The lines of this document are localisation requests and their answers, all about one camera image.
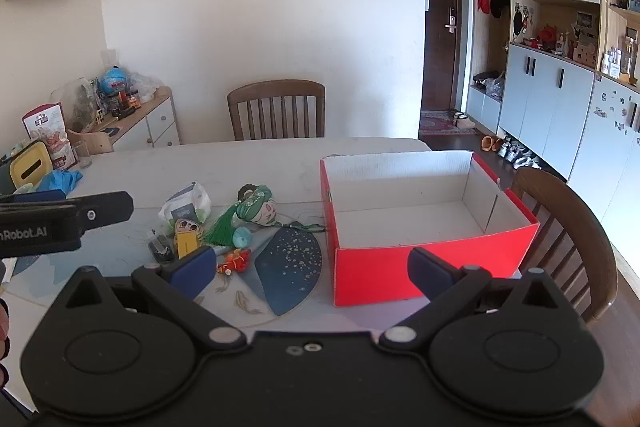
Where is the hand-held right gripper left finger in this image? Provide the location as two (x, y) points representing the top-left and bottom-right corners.
(62, 246), (248, 351)

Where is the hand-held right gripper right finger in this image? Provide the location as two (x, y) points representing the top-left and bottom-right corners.
(380, 246), (576, 351)

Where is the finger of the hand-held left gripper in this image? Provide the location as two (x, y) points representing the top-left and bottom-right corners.
(75, 190), (135, 233)
(0, 189), (67, 207)

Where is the small yellow toy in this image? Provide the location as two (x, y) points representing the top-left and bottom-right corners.
(174, 231), (202, 259)

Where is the small black stapler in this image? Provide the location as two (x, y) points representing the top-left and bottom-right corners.
(148, 235), (176, 264)

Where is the green tassel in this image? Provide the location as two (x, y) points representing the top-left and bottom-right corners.
(201, 203), (242, 249)

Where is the red cardboard box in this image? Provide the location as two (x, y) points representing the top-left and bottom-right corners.
(320, 151), (542, 308)

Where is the white packet with blue label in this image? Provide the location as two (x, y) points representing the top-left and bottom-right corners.
(158, 181), (212, 226)

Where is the green patterned sachet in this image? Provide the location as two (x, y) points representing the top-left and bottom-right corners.
(236, 187), (277, 227)

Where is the blue cloth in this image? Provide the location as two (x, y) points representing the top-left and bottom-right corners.
(36, 169), (84, 196)

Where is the yellow tissue box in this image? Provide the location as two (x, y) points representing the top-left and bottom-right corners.
(10, 141), (51, 188)

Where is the clear drinking glass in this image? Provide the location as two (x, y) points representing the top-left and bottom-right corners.
(75, 140), (94, 171)

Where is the red and white package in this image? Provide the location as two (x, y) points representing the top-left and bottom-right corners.
(21, 102), (79, 171)

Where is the light wooden tray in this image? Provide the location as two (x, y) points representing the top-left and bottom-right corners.
(67, 129), (115, 155)

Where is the white wooden-top sideboard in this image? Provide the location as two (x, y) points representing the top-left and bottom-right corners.
(65, 87), (181, 154)

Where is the clear wrapped green bouquet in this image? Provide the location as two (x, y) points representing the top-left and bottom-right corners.
(50, 77), (101, 132)

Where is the blue globe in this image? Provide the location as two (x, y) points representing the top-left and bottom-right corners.
(99, 66), (128, 95)

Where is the clear plastic bag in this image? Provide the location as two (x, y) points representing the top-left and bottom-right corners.
(127, 72), (166, 104)

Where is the patterned red doormat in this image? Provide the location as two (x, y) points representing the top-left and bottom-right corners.
(418, 111), (482, 138)

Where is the row of sneakers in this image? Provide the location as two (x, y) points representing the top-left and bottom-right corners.
(497, 134), (543, 170)

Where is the pair of beige slippers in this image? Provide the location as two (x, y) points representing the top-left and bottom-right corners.
(447, 109), (476, 130)

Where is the brown wooden slat-back chair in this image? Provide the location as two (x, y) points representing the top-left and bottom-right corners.
(227, 79), (326, 140)
(514, 167), (619, 324)

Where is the grey plastic bag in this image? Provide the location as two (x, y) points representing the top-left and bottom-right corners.
(484, 72), (506, 100)

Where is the white cabinet with stickers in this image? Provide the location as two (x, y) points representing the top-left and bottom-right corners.
(566, 77), (640, 240)

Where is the wooden cutout box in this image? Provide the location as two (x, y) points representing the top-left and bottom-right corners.
(572, 42), (598, 68)

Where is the glass jar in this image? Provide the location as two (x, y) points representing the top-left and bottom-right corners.
(620, 36), (638, 75)

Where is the wooden open shelf unit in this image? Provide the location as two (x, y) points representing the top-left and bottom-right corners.
(599, 0), (640, 88)

